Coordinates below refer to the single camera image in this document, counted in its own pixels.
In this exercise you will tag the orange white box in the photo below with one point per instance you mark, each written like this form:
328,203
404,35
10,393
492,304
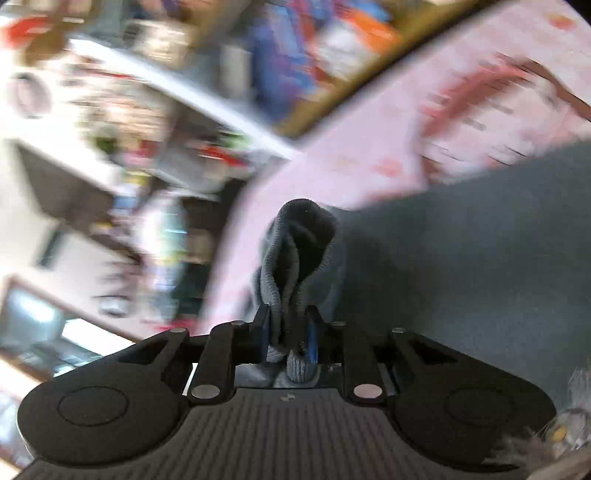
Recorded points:
349,44

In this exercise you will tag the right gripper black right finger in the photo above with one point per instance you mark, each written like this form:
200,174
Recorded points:
374,368

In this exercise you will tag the grey sweatshirt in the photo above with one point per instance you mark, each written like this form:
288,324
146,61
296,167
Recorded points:
496,267

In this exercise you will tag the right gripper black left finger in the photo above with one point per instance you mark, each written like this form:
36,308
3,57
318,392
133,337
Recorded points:
200,367

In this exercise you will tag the pink checkered cartoon tablecloth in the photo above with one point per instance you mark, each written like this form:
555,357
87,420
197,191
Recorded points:
508,84

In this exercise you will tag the white side shelf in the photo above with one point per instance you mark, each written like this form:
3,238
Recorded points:
96,87

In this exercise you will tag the wooden bookshelf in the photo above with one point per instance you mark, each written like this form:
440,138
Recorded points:
293,62

